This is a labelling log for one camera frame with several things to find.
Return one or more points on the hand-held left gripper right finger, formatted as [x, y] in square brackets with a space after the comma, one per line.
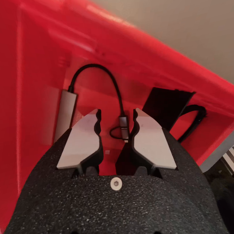
[153, 142]

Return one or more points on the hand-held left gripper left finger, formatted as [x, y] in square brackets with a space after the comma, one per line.
[82, 142]

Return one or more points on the red plastic bin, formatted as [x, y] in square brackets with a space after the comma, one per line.
[146, 64]

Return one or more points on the black divider plate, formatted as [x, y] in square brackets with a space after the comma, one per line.
[164, 106]

